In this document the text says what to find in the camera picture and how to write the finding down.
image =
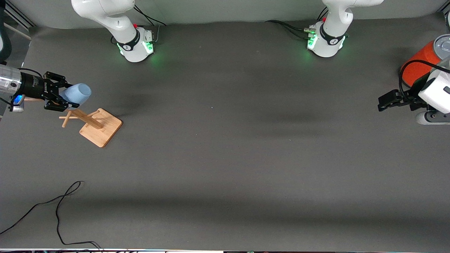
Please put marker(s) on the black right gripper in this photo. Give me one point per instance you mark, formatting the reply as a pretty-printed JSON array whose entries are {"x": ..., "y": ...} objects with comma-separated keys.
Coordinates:
[{"x": 32, "y": 86}]

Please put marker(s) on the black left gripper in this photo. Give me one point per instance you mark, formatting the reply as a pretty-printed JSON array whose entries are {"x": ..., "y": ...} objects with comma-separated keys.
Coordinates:
[{"x": 411, "y": 96}]

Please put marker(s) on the light blue cup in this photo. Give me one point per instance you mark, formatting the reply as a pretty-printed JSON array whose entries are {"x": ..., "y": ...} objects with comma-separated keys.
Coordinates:
[{"x": 79, "y": 95}]

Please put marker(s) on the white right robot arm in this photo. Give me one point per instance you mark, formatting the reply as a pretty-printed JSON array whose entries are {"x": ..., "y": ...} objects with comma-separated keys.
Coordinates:
[{"x": 116, "y": 24}]

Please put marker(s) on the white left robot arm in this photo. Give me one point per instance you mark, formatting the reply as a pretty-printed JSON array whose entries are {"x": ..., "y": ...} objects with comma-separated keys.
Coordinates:
[{"x": 332, "y": 24}]

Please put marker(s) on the wooden cup rack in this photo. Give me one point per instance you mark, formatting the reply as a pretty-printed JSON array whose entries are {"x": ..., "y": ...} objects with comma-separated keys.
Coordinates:
[{"x": 102, "y": 130}]

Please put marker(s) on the orange can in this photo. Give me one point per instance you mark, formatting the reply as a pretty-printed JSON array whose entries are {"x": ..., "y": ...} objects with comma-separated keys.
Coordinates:
[{"x": 420, "y": 61}]

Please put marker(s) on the aluminium frame profile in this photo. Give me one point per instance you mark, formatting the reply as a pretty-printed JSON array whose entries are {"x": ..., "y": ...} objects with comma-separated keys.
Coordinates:
[{"x": 19, "y": 15}]

